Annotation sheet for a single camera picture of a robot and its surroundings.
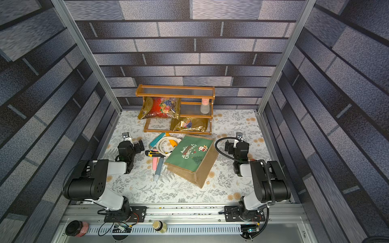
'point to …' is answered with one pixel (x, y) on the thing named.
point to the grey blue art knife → (156, 176)
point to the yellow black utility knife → (152, 153)
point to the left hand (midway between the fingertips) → (133, 140)
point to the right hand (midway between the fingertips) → (236, 140)
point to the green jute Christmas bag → (193, 157)
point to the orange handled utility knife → (173, 143)
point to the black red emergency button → (77, 228)
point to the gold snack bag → (189, 124)
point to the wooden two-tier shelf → (196, 102)
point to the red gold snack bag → (160, 107)
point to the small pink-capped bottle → (205, 107)
